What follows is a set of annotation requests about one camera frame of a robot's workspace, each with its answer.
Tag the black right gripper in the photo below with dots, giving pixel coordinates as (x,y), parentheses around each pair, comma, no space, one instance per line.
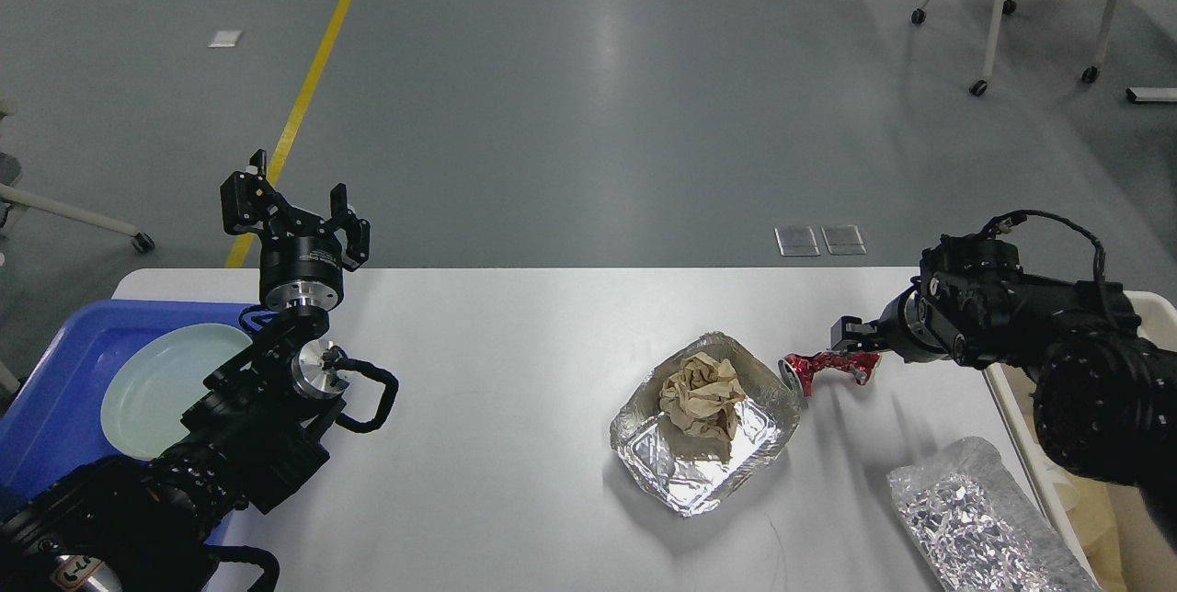
(899,328)

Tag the brown paper bag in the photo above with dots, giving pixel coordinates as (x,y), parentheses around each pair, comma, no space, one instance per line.
(1092,518)

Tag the crumpled brown paper ball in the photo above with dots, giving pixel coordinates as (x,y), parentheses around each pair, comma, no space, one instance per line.
(702,396)

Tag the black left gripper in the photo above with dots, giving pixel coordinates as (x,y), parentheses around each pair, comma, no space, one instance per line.
(294,266)

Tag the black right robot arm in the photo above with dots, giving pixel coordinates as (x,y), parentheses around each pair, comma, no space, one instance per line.
(1104,402)

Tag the aluminium foil tray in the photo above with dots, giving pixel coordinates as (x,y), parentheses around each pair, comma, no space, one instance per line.
(694,475)

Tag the mint green plate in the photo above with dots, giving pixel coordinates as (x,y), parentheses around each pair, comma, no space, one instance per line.
(141,410)

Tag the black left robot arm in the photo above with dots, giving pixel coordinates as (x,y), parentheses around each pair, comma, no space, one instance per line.
(253,439)

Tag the crushed red can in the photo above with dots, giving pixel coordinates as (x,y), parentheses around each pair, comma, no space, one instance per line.
(860,367)

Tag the white floor marker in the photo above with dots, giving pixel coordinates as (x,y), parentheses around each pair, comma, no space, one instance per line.
(225,38)

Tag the white bar on floor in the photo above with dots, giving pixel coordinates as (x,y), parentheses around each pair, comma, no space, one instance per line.
(1151,95)

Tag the metal floor plate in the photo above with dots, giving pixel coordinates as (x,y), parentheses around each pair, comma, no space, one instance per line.
(844,240)
(796,241)

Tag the beige plastic bin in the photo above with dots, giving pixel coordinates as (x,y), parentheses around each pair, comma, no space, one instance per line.
(1147,562)

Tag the blue plastic tray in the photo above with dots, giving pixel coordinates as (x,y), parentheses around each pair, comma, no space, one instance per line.
(54,426)

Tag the white chair left background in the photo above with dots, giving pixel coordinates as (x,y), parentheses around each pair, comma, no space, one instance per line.
(16,201)

